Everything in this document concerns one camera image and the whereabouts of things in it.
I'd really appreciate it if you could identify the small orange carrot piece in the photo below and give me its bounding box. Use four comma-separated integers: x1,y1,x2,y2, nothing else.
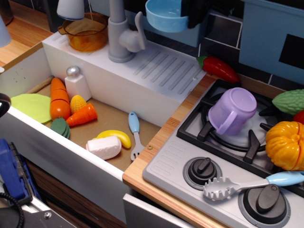
66,103,98,127

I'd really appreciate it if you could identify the black coiled cable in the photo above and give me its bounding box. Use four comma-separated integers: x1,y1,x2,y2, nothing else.
0,191,24,228

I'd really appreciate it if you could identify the purple toy cup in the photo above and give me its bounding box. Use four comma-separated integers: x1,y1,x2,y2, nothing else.
208,87,257,135

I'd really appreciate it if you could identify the white toy sink unit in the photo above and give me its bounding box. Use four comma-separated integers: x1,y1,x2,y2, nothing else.
0,33,205,179

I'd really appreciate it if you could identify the blue handled grey toy fork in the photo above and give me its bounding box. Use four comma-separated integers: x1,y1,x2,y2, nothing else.
128,112,144,161

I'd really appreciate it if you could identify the orange toy pumpkin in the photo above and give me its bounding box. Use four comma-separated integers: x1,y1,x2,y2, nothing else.
266,121,304,171

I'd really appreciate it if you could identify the red toy tomato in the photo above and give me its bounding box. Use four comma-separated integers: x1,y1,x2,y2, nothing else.
293,110,304,124

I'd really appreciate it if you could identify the light green toy plate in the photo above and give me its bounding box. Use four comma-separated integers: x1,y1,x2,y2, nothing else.
11,94,51,124

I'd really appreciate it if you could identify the yellow toy corn piece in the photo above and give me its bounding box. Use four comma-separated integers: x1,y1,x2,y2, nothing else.
70,95,87,114

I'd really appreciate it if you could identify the red toy chili pepper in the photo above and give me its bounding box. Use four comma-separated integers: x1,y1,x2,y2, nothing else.
196,55,241,84

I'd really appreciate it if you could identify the light blue toy cabinet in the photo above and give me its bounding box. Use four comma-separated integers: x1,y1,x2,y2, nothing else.
239,0,304,84

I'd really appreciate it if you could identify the light blue plastic bowl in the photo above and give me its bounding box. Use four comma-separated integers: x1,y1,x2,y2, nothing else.
145,0,189,33

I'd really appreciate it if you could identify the black stove knob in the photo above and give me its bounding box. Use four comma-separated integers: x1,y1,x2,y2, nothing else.
183,157,222,191
238,184,291,228

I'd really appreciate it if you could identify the green toy bitter gourd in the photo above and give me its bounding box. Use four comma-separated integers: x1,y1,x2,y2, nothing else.
272,89,304,115

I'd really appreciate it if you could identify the light blue cup at left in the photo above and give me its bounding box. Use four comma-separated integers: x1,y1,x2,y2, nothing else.
0,17,12,48

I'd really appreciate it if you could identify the black stove grate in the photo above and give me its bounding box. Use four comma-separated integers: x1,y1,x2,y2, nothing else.
176,79,304,198

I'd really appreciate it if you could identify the grey toy faucet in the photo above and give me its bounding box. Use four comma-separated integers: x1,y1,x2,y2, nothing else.
108,0,147,63

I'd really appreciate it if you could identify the dark green toy leaf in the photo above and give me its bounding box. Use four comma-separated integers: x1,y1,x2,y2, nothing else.
50,118,70,139

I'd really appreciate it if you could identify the white toy bread loaf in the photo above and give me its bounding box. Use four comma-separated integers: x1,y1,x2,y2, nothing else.
85,136,122,160

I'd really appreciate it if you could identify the large orange toy carrot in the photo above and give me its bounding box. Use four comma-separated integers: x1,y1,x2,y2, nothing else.
49,77,70,120

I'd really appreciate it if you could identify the blue clamp tool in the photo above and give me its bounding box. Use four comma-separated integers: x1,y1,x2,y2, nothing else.
0,139,42,205

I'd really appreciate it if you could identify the grey pasta spoon blue handle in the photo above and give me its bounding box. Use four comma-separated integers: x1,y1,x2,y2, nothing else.
203,171,304,200

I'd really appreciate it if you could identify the right black stove knob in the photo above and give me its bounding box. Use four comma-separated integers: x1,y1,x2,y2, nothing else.
238,184,291,228

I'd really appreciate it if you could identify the yellow toy banana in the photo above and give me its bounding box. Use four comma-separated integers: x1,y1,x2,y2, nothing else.
93,130,132,149

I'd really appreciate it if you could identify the white salt shaker silver cap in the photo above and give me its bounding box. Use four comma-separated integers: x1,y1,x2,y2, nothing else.
65,66,92,101

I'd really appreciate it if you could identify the left black stove knob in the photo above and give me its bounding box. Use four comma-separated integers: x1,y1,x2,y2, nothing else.
183,157,222,191

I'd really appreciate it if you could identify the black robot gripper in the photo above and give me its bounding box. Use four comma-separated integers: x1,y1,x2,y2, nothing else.
181,0,237,29

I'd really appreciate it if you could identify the amber transparent toy pot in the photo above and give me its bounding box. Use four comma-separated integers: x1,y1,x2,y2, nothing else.
57,13,109,53

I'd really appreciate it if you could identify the grey toy stove top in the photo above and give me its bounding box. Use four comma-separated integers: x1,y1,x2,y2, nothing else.
142,79,304,228

